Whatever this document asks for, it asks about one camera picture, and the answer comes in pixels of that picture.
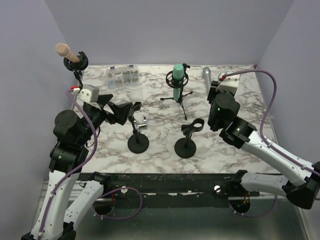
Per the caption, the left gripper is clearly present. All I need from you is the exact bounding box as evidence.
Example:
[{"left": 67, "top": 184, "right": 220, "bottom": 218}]
[{"left": 78, "top": 94, "right": 133, "bottom": 145}]

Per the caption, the grey metal microphone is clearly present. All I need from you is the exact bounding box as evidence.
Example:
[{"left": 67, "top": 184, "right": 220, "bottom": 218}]
[{"left": 202, "top": 66, "right": 212, "bottom": 88}]

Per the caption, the teal microphone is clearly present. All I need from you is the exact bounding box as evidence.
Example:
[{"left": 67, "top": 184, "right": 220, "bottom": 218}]
[{"left": 172, "top": 64, "right": 185, "bottom": 101}]

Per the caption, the black white-mic stand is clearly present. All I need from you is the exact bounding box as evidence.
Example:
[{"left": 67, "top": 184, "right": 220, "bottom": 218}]
[{"left": 127, "top": 101, "right": 150, "bottom": 154}]

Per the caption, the black mic stand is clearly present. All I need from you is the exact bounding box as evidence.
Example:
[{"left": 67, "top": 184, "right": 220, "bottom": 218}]
[{"left": 174, "top": 118, "right": 205, "bottom": 159}]

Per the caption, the white microphone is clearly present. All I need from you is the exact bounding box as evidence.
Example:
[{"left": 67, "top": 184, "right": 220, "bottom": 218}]
[{"left": 218, "top": 72, "right": 225, "bottom": 79}]

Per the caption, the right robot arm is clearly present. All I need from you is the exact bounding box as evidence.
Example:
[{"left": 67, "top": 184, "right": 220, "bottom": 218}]
[{"left": 207, "top": 80, "right": 320, "bottom": 210}]

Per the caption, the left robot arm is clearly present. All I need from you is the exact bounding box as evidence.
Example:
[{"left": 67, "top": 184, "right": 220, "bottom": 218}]
[{"left": 22, "top": 92, "right": 133, "bottom": 240}]

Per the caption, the beige microphone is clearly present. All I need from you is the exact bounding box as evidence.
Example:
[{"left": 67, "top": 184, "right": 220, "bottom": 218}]
[{"left": 55, "top": 43, "right": 80, "bottom": 63}]

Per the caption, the clear plastic screw box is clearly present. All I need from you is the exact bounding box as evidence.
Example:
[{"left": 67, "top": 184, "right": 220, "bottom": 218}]
[{"left": 105, "top": 65, "right": 140, "bottom": 89}]

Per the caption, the small chrome metal block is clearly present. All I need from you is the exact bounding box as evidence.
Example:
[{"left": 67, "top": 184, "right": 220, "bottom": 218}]
[{"left": 134, "top": 116, "right": 148, "bottom": 133}]

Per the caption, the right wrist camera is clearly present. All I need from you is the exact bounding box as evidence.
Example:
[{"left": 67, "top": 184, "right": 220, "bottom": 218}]
[{"left": 217, "top": 74, "right": 241, "bottom": 95}]

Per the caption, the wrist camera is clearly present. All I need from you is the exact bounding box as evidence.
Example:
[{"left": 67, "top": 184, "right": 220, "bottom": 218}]
[
  {"left": 73, "top": 84, "right": 100, "bottom": 104},
  {"left": 217, "top": 74, "right": 241, "bottom": 95}
]

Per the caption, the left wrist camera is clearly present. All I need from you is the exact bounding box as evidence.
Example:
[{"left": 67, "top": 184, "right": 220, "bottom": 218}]
[{"left": 73, "top": 84, "right": 100, "bottom": 104}]

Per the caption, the black tripod shock mount stand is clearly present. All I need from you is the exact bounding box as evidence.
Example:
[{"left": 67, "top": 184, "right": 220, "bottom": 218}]
[{"left": 160, "top": 63, "right": 193, "bottom": 120}]

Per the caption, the black tall shock mount stand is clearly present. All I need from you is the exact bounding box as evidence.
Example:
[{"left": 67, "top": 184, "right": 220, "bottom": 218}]
[{"left": 63, "top": 51, "right": 89, "bottom": 88}]

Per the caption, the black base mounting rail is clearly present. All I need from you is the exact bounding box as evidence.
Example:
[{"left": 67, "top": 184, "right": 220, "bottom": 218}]
[{"left": 78, "top": 170, "right": 260, "bottom": 209}]

